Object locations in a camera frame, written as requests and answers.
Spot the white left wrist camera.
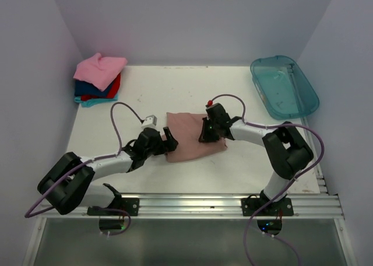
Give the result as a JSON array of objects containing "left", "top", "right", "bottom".
[{"left": 141, "top": 115, "right": 157, "bottom": 129}]

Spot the folded teal t-shirt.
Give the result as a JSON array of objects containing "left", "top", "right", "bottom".
[{"left": 74, "top": 95, "right": 118, "bottom": 108}]

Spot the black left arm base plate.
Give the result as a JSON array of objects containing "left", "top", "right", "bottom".
[{"left": 87, "top": 197, "right": 140, "bottom": 216}]

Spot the aluminium mounting rail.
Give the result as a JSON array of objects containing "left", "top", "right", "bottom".
[{"left": 37, "top": 174, "right": 344, "bottom": 220}]

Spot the folded red t-shirt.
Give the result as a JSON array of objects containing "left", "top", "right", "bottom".
[{"left": 80, "top": 73, "right": 121, "bottom": 102}]

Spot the dusty pink printed t-shirt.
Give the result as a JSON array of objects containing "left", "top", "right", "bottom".
[{"left": 166, "top": 112, "right": 227, "bottom": 163}]

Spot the teal plastic bin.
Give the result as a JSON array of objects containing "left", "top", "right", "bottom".
[{"left": 250, "top": 55, "right": 319, "bottom": 120}]

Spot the folded pink t-shirt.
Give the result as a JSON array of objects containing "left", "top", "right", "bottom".
[{"left": 73, "top": 52, "right": 128, "bottom": 91}]

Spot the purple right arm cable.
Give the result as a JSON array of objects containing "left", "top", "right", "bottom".
[{"left": 205, "top": 93, "right": 325, "bottom": 266}]

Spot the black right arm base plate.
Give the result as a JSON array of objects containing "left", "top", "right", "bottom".
[{"left": 241, "top": 194, "right": 294, "bottom": 216}]

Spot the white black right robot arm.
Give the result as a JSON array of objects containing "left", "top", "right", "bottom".
[{"left": 199, "top": 102, "right": 314, "bottom": 215}]

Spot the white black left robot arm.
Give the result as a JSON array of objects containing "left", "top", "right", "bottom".
[{"left": 37, "top": 127, "right": 178, "bottom": 215}]

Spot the folded navy blue t-shirt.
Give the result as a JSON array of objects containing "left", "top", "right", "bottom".
[{"left": 75, "top": 80, "right": 110, "bottom": 97}]

